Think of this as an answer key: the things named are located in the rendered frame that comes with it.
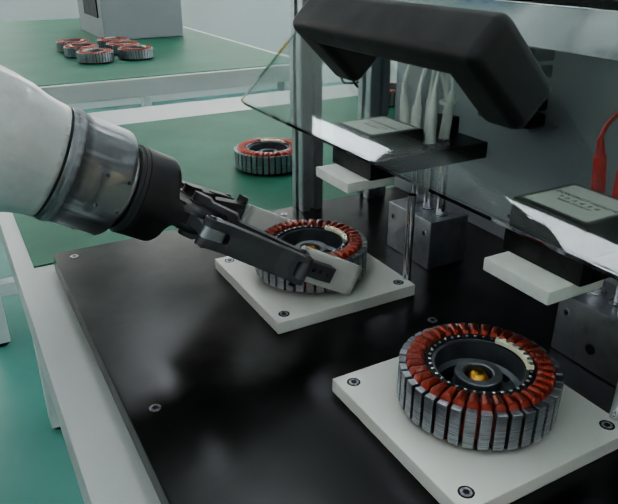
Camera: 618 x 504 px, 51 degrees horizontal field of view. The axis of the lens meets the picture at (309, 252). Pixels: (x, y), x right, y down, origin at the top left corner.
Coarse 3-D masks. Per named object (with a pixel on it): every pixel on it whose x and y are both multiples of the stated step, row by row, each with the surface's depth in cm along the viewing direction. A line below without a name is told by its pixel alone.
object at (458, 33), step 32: (320, 0) 26; (352, 0) 24; (384, 0) 22; (320, 32) 25; (352, 32) 23; (384, 32) 21; (416, 32) 20; (448, 32) 19; (480, 32) 18; (512, 32) 18; (352, 64) 27; (416, 64) 21; (448, 64) 19; (480, 64) 18; (512, 64) 19; (480, 96) 19; (512, 96) 19; (544, 96) 20; (512, 128) 20
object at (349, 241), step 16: (288, 224) 68; (304, 224) 68; (320, 224) 68; (336, 224) 68; (288, 240) 67; (304, 240) 68; (320, 240) 68; (336, 240) 67; (352, 240) 64; (336, 256) 61; (352, 256) 62; (256, 272) 65; (288, 288) 61; (304, 288) 62; (320, 288) 61
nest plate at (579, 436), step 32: (352, 384) 49; (384, 384) 49; (384, 416) 46; (576, 416) 46; (608, 416) 46; (416, 448) 43; (448, 448) 43; (544, 448) 43; (576, 448) 43; (608, 448) 44; (448, 480) 40; (480, 480) 40; (512, 480) 40; (544, 480) 41
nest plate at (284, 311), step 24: (216, 264) 69; (240, 264) 68; (384, 264) 68; (240, 288) 64; (264, 288) 63; (360, 288) 63; (384, 288) 63; (408, 288) 63; (264, 312) 59; (288, 312) 59; (312, 312) 59; (336, 312) 60
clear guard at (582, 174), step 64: (448, 0) 26; (512, 0) 24; (576, 0) 22; (320, 64) 30; (384, 64) 27; (576, 64) 20; (320, 128) 27; (384, 128) 25; (448, 128) 22; (576, 128) 19; (448, 192) 21; (512, 192) 19; (576, 192) 18; (576, 256) 17
